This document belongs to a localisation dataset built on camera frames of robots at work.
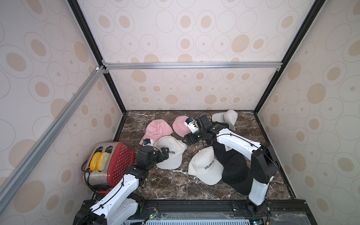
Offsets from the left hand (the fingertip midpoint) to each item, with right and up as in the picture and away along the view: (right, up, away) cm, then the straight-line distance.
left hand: (166, 150), depth 83 cm
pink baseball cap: (-9, +12, +18) cm, 23 cm away
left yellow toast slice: (-35, -3, -13) cm, 37 cm away
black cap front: (+41, -13, -3) cm, 43 cm away
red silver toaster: (-25, -3, -4) cm, 25 cm away
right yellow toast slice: (-31, -3, -11) cm, 33 cm away
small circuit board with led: (-4, -30, -11) cm, 32 cm away
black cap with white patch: (+34, -3, +8) cm, 35 cm away
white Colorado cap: (+5, 0, +11) cm, 13 cm away
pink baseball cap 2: (+7, +13, +21) cm, 26 cm away
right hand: (+11, +5, +3) cm, 13 cm away
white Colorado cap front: (+22, -10, +1) cm, 24 cm away
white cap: (+45, +20, +21) cm, 53 cm away
